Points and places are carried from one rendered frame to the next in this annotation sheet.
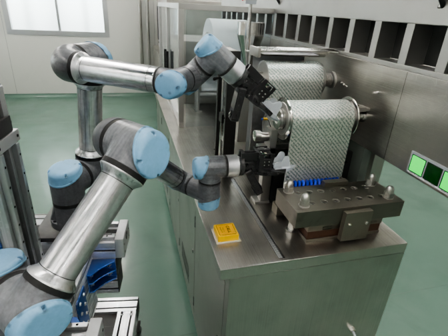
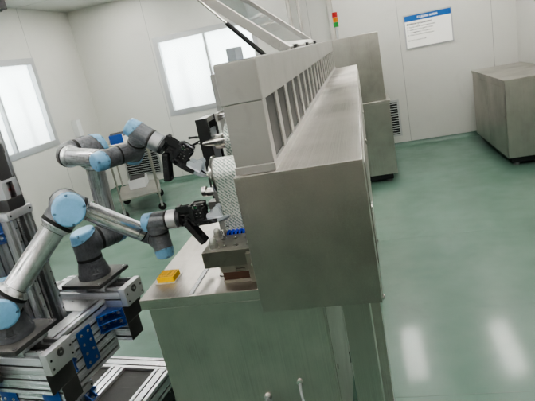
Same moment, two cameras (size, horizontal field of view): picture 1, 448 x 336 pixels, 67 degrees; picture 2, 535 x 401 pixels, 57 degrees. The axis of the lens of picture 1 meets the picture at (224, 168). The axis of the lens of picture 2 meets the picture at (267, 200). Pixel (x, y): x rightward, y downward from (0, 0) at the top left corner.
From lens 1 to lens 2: 1.34 m
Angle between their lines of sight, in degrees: 29
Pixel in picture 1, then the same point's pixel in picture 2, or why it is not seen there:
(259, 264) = (169, 297)
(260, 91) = (177, 154)
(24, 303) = not seen: outside the picture
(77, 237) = (21, 263)
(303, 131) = (226, 182)
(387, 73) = not seen: hidden behind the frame
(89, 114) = (95, 188)
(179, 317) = not seen: hidden behind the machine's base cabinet
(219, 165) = (156, 218)
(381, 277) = (306, 321)
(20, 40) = (182, 119)
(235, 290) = (158, 321)
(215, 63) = (135, 139)
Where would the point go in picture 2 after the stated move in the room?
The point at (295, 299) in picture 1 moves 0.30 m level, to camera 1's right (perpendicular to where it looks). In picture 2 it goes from (218, 336) to (294, 344)
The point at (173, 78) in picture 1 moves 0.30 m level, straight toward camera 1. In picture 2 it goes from (95, 157) to (38, 180)
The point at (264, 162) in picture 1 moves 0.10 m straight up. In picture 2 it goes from (195, 213) to (189, 188)
